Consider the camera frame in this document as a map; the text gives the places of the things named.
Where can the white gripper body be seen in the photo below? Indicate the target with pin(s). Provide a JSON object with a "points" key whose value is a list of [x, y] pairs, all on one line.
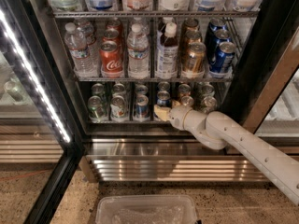
{"points": [[177, 117]]}

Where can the blue pepsi can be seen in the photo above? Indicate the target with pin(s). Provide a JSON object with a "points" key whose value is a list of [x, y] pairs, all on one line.
{"points": [[163, 86], [163, 99]]}

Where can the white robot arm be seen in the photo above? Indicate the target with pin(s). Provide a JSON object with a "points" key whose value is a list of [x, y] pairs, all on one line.
{"points": [[216, 130]]}

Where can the front gold soda can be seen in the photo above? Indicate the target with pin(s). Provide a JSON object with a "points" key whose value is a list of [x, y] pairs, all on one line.
{"points": [[187, 101]]}

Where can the gold soda can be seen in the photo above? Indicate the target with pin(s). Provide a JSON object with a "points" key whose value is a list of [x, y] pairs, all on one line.
{"points": [[184, 90], [187, 101]]}

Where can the rear gold soda can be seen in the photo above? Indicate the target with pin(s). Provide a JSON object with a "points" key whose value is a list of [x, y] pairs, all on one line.
{"points": [[184, 90]]}

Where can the front blue red can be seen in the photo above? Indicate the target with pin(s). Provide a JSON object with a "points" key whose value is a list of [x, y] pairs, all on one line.
{"points": [[141, 106]]}

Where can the blue red can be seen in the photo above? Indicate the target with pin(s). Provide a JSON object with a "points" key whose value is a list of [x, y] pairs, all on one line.
{"points": [[141, 89], [141, 106]]}

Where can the front silver green can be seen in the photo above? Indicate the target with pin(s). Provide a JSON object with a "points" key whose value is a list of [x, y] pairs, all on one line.
{"points": [[208, 104]]}

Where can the silver green can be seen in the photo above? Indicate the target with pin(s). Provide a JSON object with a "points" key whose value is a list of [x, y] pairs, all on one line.
{"points": [[208, 104], [206, 89]]}

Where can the rear silver green can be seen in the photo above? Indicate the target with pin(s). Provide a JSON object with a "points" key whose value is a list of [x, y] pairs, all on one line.
{"points": [[206, 89]]}

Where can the rear blue red can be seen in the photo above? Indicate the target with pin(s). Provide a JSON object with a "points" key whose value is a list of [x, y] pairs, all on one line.
{"points": [[141, 89]]}

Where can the front white green can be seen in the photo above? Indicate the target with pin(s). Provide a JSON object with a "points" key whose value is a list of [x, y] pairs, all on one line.
{"points": [[118, 107]]}

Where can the white green can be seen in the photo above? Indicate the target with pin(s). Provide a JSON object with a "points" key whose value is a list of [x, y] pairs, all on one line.
{"points": [[118, 89], [118, 107]]}

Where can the rear white green can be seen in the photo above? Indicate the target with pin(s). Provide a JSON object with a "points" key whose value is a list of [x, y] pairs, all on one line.
{"points": [[118, 89]]}

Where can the front tall gold can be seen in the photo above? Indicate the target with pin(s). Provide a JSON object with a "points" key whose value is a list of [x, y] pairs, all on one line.
{"points": [[194, 58]]}

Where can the tall gold can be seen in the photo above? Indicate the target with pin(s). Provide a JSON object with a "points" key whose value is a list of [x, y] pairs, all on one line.
{"points": [[194, 58], [190, 24], [190, 37]]}

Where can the front tall blue can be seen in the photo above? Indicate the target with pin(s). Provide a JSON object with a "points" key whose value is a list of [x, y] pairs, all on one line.
{"points": [[222, 58]]}

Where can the tall blue can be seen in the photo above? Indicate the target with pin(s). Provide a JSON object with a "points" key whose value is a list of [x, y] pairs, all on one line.
{"points": [[222, 58], [214, 25], [214, 39]]}

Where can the front green soda can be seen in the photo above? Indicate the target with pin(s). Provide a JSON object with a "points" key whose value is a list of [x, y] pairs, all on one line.
{"points": [[96, 108]]}

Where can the green soda can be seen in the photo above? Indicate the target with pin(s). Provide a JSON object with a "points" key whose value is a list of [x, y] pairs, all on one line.
{"points": [[98, 89], [96, 108]]}

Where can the middle tall gold can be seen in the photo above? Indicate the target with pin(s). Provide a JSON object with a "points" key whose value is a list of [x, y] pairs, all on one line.
{"points": [[190, 37]]}

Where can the rear green soda can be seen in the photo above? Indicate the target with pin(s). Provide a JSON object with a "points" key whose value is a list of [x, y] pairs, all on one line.
{"points": [[98, 89]]}

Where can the front red coca-cola can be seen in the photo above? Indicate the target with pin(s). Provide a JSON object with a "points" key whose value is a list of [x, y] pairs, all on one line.
{"points": [[110, 57]]}

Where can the red coca-cola can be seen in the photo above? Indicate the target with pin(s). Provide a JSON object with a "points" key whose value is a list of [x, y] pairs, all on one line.
{"points": [[114, 24], [112, 35], [110, 57]]}

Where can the rear tall gold can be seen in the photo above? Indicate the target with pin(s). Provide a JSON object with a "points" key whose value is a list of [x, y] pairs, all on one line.
{"points": [[190, 24]]}

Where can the middle tall blue can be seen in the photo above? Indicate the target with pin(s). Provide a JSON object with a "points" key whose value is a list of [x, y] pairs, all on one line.
{"points": [[214, 39]]}

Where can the right sliding fridge door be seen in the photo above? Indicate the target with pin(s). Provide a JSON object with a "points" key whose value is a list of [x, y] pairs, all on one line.
{"points": [[266, 67]]}

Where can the rear tall blue can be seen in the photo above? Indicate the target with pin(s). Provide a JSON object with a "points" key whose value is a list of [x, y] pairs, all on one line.
{"points": [[214, 25]]}

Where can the middle red coca-cola can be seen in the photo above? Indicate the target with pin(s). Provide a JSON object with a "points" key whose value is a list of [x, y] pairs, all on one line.
{"points": [[112, 35]]}

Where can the rear red coca-cola can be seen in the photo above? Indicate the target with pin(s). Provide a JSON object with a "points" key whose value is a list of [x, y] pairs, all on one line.
{"points": [[114, 24]]}

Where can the open glass fridge door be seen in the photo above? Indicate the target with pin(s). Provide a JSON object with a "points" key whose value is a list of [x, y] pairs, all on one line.
{"points": [[36, 50]]}

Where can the front brown tea bottle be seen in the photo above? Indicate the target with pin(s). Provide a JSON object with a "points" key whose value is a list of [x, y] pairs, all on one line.
{"points": [[167, 52]]}

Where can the brown tea bottle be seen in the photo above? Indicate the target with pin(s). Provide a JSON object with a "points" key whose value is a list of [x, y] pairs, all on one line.
{"points": [[167, 52], [162, 24]]}

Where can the front middle water bottle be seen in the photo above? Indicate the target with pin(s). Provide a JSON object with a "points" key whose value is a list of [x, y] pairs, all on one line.
{"points": [[138, 52]]}

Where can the water bottle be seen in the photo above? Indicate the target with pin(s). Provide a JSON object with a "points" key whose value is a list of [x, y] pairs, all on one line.
{"points": [[87, 29], [138, 52], [78, 48], [143, 22]]}

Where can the rear brown tea bottle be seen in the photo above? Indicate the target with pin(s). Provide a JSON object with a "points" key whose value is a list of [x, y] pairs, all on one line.
{"points": [[162, 24]]}

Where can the rear middle water bottle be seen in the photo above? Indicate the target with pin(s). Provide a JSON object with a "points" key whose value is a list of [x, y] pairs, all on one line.
{"points": [[143, 22]]}

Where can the clear plastic bin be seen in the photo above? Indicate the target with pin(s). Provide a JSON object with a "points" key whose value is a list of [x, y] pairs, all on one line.
{"points": [[146, 209]]}

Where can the front left water bottle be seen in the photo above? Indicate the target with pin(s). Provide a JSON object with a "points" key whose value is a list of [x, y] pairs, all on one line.
{"points": [[78, 48]]}

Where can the rear left water bottle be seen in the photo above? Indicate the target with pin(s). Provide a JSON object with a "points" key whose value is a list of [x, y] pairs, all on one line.
{"points": [[87, 29]]}

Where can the middle wire fridge shelf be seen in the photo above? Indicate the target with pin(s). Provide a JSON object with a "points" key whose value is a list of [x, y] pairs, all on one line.
{"points": [[150, 79]]}

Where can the wire fridge shelf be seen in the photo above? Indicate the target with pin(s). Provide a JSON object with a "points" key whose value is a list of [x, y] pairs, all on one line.
{"points": [[153, 14], [150, 79]]}

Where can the upper wire fridge shelf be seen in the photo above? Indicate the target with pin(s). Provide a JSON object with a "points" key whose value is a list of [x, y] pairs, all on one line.
{"points": [[153, 14]]}

